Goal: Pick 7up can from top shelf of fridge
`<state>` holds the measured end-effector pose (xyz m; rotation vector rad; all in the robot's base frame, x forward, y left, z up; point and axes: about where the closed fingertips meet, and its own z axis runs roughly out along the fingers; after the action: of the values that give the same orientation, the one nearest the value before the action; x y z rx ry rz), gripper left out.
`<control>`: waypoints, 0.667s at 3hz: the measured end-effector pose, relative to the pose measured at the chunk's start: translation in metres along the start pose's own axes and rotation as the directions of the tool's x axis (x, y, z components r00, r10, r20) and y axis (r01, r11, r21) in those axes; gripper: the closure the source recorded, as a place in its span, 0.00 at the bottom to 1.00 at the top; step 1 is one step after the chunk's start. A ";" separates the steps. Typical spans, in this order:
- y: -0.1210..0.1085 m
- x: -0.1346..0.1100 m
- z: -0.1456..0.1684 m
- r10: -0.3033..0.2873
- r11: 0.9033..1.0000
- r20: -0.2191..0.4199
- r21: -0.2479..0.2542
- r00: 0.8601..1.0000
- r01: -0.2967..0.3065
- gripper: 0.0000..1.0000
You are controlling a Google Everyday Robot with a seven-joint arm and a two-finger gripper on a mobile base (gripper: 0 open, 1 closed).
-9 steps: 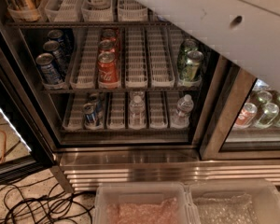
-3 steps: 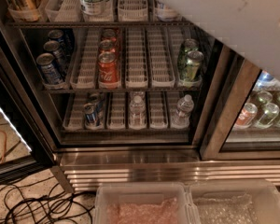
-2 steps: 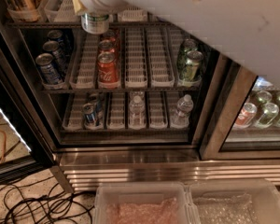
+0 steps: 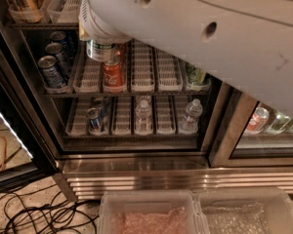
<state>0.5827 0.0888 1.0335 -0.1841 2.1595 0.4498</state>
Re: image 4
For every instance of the back blue can bottom shelf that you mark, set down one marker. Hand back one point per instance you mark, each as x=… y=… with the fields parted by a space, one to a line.
x=99 y=102

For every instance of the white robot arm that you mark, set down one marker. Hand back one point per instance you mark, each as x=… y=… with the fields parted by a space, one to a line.
x=245 y=43

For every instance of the front blue can bottom shelf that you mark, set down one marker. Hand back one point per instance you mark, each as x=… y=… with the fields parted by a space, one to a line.
x=95 y=120

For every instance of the clear plastic bin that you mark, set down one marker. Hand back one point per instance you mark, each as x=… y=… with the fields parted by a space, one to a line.
x=247 y=211
x=150 y=212

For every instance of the stainless steel fridge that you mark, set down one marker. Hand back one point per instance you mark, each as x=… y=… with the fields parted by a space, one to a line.
x=87 y=166

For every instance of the right water bottle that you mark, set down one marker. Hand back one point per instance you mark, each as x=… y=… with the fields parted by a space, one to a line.
x=192 y=113

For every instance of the back blue pepsi can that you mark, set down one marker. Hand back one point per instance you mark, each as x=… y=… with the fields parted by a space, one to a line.
x=65 y=40

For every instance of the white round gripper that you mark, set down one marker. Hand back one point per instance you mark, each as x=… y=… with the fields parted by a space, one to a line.
x=94 y=30

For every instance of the red can behind glass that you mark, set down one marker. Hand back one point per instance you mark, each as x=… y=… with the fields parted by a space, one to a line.
x=257 y=121

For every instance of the blue pepsi can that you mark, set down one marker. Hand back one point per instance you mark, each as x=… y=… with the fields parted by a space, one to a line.
x=51 y=72
x=65 y=40
x=56 y=49

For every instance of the middle blue pepsi can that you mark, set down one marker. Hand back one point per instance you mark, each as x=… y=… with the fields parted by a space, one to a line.
x=56 y=49

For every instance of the open left fridge door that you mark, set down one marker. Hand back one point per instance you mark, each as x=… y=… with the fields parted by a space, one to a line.
x=22 y=157

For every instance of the right glass fridge door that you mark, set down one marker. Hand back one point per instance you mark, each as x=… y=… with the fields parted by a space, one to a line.
x=232 y=145

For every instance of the blue can shelf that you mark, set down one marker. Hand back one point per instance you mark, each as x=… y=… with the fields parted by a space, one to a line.
x=99 y=102
x=95 y=120

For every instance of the water bottle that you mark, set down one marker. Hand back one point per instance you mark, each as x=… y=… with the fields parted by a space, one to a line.
x=143 y=119
x=192 y=113

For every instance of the right clear plastic bin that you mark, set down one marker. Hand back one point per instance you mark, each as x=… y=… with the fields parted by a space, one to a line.
x=247 y=211

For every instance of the left clear plastic bin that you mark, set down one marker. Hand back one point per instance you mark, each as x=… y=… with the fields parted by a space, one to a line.
x=150 y=212

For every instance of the front blue pepsi can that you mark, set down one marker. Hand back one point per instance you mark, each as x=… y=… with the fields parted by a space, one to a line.
x=51 y=72

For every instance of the front red coca-cola can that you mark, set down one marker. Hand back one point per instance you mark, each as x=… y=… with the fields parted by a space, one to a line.
x=113 y=73

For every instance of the middle water bottle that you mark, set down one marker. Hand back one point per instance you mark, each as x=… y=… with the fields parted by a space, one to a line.
x=143 y=119

